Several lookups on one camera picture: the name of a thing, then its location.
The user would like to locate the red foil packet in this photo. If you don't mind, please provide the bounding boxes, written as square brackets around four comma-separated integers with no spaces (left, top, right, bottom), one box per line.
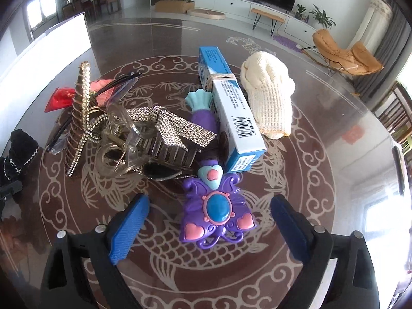
[44,79,113,112]

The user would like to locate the cream knit glove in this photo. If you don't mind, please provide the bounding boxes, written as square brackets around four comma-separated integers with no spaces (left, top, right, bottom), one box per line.
[240,51,295,140]

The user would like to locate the gold rhinestone hair comb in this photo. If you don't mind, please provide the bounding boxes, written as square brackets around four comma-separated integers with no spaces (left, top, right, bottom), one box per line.
[64,62,107,177]

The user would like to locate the white storage bin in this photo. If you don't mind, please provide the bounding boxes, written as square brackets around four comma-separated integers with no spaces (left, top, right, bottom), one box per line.
[1,13,91,149]

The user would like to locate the clear plastic hair claw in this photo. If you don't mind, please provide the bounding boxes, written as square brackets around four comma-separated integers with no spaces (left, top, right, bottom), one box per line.
[95,103,157,178]

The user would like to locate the purple toy wand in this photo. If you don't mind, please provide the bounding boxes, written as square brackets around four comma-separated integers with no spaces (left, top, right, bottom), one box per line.
[179,89,259,250]

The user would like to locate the blue white toothpaste box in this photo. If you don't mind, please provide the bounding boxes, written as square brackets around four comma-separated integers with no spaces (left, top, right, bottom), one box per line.
[198,46,266,172]

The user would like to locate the rhinestone bow hair clip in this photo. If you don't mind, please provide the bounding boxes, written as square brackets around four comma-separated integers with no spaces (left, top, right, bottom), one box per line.
[124,106,217,181]

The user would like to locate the wooden dining chair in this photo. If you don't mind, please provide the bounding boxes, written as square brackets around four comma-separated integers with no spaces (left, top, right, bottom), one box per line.
[374,81,412,156]

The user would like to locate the orange lounge chair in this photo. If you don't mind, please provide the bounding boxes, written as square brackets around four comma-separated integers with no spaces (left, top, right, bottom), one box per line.
[300,29,384,77]

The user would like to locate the white tv cabinet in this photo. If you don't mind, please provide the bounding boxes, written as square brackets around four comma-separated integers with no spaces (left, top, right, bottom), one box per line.
[192,0,316,43]

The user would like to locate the cardboard box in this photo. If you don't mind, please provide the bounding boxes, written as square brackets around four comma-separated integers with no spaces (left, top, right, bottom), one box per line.
[154,0,195,14]

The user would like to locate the green potted plant right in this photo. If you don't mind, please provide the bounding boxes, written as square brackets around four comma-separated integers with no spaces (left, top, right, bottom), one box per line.
[309,4,336,30]

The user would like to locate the wooden bench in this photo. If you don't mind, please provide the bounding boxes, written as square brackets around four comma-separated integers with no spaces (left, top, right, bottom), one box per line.
[251,8,286,36]

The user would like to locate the black frame glasses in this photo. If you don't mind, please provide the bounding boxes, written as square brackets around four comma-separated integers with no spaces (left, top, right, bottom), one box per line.
[46,71,142,152]

